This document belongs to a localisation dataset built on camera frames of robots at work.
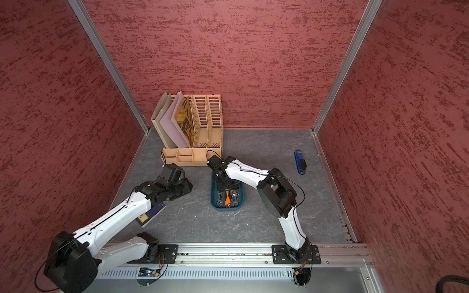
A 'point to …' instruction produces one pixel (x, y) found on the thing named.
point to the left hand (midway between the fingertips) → (190, 190)
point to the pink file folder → (176, 136)
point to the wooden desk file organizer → (200, 119)
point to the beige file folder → (163, 133)
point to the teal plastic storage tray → (214, 192)
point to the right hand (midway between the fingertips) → (227, 192)
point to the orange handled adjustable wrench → (227, 199)
